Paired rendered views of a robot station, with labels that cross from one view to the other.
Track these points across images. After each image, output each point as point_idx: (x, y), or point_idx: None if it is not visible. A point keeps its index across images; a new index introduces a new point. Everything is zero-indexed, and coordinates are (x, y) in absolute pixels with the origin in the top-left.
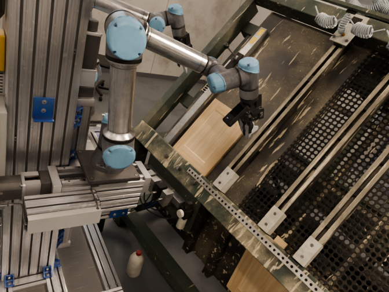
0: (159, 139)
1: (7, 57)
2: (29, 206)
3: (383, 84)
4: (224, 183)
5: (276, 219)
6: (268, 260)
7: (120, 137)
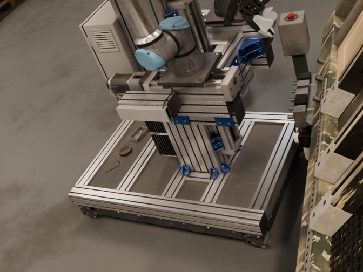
0: (330, 37)
1: None
2: (122, 98)
3: None
4: (325, 102)
5: (325, 159)
6: (306, 212)
7: (138, 41)
